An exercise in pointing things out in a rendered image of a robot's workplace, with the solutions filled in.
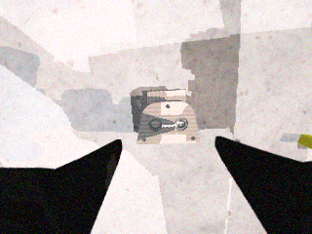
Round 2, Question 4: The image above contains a grey plate with two round holes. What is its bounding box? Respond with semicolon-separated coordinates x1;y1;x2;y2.
136;100;201;144

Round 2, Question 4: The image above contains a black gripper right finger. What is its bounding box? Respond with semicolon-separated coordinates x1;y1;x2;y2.
214;136;312;234

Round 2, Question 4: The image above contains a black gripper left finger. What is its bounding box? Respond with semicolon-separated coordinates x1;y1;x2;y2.
0;139;123;234

